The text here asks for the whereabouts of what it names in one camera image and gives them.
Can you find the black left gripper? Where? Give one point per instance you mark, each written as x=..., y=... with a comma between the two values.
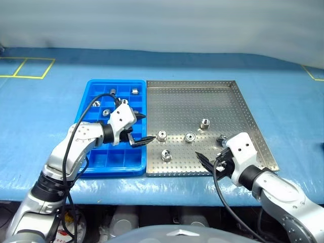
x=126, y=135

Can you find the grey rounded cylinder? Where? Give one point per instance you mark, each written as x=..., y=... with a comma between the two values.
x=195, y=219
x=124, y=222

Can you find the perforated metal tray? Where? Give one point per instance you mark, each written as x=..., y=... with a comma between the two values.
x=187, y=103

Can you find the grey robot torso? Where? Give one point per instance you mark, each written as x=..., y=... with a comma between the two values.
x=177, y=234

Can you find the blue compartment tray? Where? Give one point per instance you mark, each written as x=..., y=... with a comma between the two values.
x=101, y=158

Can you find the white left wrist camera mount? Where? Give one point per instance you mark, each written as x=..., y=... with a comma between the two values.
x=121, y=117

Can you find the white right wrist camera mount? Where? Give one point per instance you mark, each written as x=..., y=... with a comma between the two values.
x=243, y=149

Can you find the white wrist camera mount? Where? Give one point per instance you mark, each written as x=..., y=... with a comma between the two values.
x=243, y=149
x=121, y=117

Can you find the blue plastic table cover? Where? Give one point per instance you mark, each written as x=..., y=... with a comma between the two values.
x=38, y=121

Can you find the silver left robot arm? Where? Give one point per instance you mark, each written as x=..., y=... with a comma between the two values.
x=76, y=144

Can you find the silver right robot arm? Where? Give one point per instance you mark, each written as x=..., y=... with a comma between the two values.
x=281, y=195

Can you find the red yellow printed object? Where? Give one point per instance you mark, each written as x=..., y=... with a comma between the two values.
x=63, y=231

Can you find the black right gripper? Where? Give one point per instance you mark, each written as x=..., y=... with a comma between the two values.
x=224, y=163

